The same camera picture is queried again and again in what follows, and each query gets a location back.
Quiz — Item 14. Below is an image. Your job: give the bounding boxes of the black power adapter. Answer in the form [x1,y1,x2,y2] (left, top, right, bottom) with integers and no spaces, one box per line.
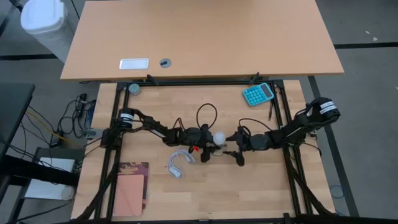
[49,130,65,149]

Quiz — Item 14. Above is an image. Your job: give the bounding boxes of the black side table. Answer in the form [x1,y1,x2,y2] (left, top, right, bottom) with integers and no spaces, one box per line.
[0,82,35,156]

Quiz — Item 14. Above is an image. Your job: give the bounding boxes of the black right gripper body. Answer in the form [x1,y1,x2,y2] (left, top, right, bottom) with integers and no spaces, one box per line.
[235,125,251,167]

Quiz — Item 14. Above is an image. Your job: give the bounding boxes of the black floor cable bundle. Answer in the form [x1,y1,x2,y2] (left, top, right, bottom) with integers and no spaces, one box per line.
[57,92,97,138]

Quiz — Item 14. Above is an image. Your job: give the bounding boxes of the white trash bin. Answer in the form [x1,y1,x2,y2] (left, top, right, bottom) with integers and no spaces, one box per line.
[20,0,74,63]

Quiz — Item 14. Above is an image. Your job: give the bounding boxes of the white board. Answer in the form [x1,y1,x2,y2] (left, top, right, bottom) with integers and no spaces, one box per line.
[24,157,76,200]

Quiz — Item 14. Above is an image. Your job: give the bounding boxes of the dark patterned book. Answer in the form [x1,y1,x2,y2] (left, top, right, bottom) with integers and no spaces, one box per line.
[117,161,150,210]

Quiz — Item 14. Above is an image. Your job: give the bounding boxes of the white rectangular desk plate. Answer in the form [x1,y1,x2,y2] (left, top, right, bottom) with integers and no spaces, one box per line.
[119,58,149,70]

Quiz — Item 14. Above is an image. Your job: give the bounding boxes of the pink notebook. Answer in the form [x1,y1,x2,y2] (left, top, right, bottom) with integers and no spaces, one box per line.
[112,174,146,217]

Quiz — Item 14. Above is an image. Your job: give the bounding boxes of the black aluminium table frame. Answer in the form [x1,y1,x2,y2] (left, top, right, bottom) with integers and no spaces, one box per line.
[73,79,338,224]

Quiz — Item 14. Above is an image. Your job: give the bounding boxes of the black metal cart frame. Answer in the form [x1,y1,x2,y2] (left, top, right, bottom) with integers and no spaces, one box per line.
[0,147,85,224]

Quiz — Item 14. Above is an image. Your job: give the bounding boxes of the white power cord with plug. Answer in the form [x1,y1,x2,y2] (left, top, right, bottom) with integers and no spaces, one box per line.
[167,148,197,180]

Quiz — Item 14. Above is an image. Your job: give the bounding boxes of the turquoise calculator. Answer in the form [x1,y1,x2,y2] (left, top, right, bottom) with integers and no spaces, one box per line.
[242,82,275,107]

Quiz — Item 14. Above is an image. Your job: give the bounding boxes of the large wooden desk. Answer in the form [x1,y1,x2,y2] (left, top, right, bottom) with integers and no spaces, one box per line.
[60,0,345,81]

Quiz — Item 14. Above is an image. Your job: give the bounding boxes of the white lightbulb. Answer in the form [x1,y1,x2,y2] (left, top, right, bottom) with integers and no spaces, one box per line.
[212,131,227,146]

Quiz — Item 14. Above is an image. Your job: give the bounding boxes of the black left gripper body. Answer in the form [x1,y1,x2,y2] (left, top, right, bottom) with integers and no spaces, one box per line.
[185,123,213,164]

